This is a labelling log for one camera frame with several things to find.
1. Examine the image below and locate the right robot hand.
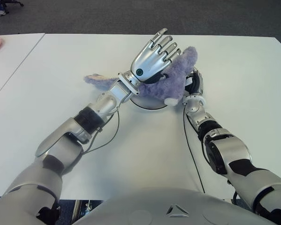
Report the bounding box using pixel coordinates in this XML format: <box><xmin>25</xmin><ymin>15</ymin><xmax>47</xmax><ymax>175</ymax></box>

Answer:
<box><xmin>184</xmin><ymin>70</ymin><xmax>204</xmax><ymax>96</ymax></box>

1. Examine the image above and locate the white plate black rim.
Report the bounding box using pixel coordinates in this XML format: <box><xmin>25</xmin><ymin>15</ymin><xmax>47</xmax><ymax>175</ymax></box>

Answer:
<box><xmin>130</xmin><ymin>67</ymin><xmax>200</xmax><ymax>110</ymax></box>

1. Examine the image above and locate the grey robot torso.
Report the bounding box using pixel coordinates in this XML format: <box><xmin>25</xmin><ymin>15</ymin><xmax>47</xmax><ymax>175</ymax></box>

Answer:
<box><xmin>71</xmin><ymin>187</ymin><xmax>281</xmax><ymax>225</ymax></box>

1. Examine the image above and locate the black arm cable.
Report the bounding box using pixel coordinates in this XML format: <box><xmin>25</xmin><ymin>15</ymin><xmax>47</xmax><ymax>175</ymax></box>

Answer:
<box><xmin>83</xmin><ymin>110</ymin><xmax>120</xmax><ymax>155</ymax></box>
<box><xmin>183</xmin><ymin>105</ymin><xmax>206</xmax><ymax>194</ymax></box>

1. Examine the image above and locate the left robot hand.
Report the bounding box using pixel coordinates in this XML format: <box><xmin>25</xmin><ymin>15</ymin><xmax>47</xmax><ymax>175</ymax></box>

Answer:
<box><xmin>130</xmin><ymin>28</ymin><xmax>182</xmax><ymax>84</ymax></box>

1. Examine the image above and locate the black office chair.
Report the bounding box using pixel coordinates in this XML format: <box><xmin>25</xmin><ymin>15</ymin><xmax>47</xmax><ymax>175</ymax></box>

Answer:
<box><xmin>0</xmin><ymin>0</ymin><xmax>24</xmax><ymax>8</ymax></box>

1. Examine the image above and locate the purple plush bunny doll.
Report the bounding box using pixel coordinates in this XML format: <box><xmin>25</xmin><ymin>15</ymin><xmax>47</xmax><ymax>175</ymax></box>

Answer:
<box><xmin>84</xmin><ymin>46</ymin><xmax>198</xmax><ymax>105</ymax></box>

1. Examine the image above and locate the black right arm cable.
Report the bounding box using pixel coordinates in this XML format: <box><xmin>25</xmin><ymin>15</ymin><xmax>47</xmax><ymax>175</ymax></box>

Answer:
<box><xmin>183</xmin><ymin>105</ymin><xmax>206</xmax><ymax>194</ymax></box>

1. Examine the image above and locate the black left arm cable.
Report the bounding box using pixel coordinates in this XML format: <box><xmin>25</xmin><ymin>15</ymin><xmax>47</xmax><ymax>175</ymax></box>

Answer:
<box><xmin>83</xmin><ymin>110</ymin><xmax>120</xmax><ymax>155</ymax></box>

